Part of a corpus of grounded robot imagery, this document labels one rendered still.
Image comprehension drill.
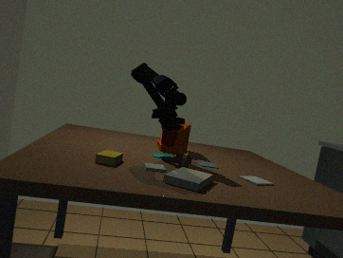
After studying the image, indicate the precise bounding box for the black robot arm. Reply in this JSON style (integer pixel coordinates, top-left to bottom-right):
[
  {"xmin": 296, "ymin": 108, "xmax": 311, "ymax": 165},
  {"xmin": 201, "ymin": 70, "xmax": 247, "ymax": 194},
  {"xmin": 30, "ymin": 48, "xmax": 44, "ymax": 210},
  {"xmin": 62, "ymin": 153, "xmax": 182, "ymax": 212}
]
[{"xmin": 131, "ymin": 63, "xmax": 187, "ymax": 118}]

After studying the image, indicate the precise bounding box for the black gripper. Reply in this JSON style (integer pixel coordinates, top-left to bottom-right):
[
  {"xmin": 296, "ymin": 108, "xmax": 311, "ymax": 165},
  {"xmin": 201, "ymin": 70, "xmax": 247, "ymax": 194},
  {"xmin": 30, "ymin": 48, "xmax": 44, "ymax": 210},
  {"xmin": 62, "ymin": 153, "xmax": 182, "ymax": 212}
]
[{"xmin": 152, "ymin": 102, "xmax": 185, "ymax": 132}]

